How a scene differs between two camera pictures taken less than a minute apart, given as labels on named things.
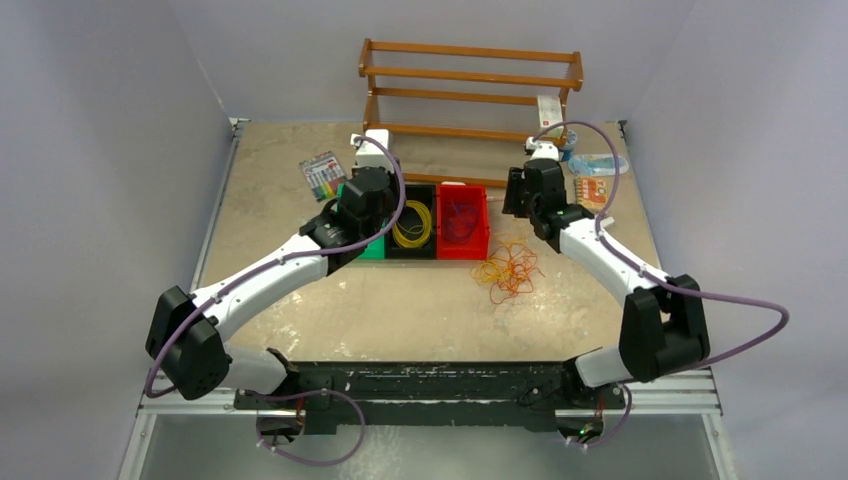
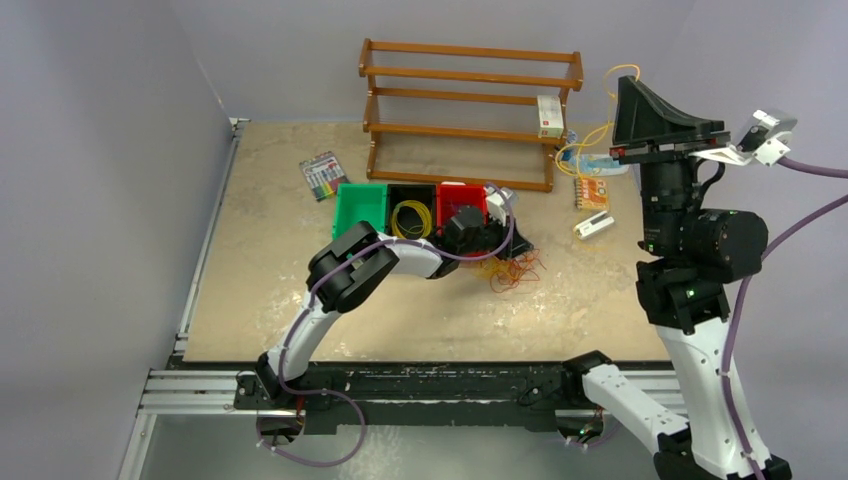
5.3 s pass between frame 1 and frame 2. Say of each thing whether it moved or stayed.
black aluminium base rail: stayed
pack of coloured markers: stayed
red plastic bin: stayed
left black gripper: moved
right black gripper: moved
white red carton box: stayed
